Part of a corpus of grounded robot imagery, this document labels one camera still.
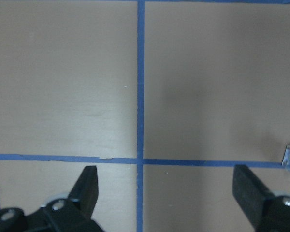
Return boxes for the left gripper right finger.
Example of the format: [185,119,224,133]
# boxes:
[232,164,276,227]

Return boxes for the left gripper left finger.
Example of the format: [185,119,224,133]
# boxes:
[68,166,99,218]

